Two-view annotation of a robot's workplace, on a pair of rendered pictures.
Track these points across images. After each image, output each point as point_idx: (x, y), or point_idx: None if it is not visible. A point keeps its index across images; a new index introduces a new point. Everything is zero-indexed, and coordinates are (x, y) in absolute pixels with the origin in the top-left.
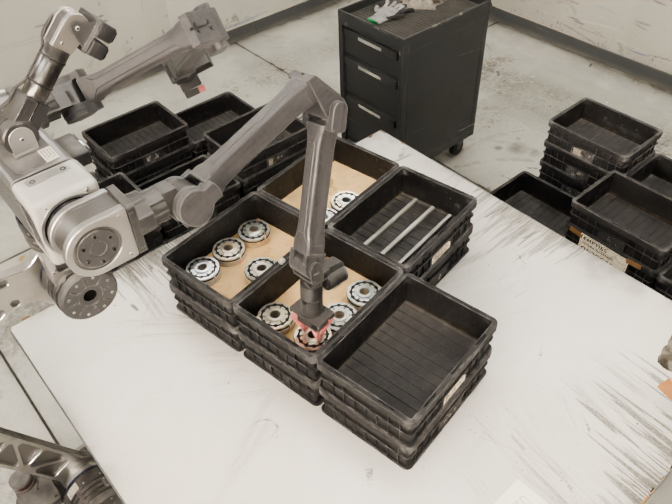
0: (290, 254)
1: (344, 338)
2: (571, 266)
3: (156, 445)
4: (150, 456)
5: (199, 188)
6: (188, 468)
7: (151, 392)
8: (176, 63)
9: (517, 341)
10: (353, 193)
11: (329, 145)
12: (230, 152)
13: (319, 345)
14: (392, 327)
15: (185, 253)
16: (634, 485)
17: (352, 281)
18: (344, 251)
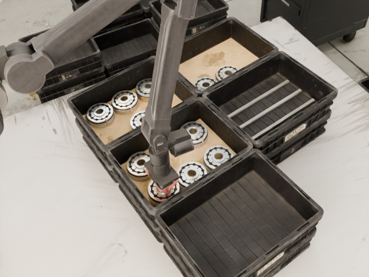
0: (141, 122)
1: (184, 199)
2: None
3: (34, 245)
4: (27, 254)
5: (29, 58)
6: (51, 271)
7: (44, 201)
8: None
9: (346, 222)
10: (236, 68)
11: (179, 29)
12: (67, 26)
13: (166, 198)
14: (234, 192)
15: (89, 98)
16: None
17: (213, 144)
18: (211, 118)
